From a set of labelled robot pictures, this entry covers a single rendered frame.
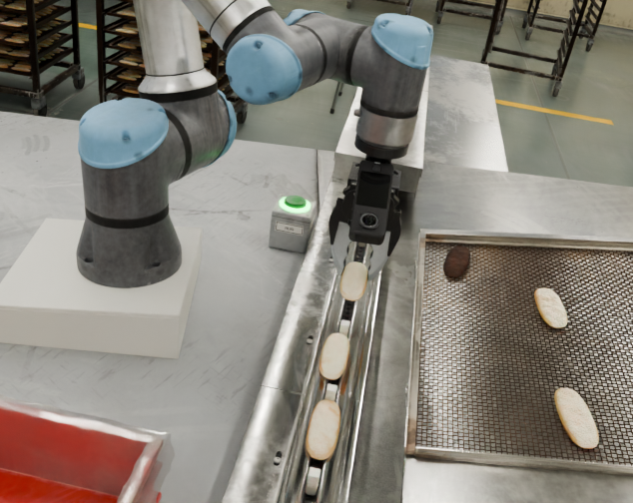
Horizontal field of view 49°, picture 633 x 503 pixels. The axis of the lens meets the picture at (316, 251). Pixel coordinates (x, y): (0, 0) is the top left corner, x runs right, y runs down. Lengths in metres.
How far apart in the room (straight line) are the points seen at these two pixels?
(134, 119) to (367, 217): 0.34
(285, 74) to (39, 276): 0.48
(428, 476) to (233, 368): 0.33
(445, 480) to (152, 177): 0.53
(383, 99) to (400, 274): 0.45
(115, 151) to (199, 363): 0.31
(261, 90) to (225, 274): 0.46
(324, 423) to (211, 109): 0.48
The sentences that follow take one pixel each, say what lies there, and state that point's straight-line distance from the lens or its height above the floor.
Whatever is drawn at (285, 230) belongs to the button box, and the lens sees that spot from 1.23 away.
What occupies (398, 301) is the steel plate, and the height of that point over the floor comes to 0.82.
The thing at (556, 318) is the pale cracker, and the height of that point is 0.93.
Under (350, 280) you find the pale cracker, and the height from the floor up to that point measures 0.93.
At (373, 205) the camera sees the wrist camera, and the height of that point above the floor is 1.08.
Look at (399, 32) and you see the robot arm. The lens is 0.86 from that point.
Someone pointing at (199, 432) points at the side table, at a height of 0.82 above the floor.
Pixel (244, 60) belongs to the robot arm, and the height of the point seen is 1.25.
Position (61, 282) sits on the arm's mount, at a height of 0.89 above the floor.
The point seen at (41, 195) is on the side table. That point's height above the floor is 0.82.
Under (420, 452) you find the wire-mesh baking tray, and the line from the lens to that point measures 0.82.
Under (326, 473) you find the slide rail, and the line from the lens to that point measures 0.84.
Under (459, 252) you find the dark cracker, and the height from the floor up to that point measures 0.91.
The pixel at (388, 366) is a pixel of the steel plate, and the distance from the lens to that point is 1.04.
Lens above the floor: 1.48
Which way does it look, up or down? 32 degrees down
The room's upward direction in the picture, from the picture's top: 9 degrees clockwise
